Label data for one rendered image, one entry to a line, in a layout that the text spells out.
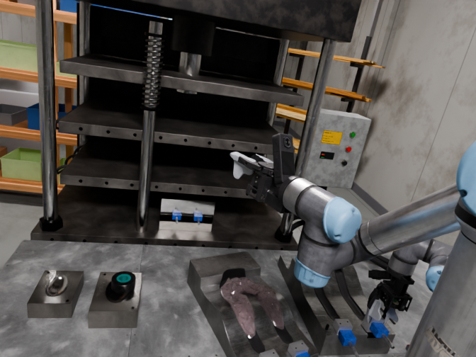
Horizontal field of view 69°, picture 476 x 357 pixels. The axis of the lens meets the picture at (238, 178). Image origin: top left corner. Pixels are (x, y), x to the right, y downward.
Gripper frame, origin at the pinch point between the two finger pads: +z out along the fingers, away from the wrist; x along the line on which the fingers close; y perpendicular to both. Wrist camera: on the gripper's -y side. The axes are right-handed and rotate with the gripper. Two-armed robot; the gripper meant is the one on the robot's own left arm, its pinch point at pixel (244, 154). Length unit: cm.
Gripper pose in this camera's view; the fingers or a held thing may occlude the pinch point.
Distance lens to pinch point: 89.0
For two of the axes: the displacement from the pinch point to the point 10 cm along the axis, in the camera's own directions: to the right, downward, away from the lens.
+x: 7.9, 0.6, 6.1
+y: -2.7, 9.3, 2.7
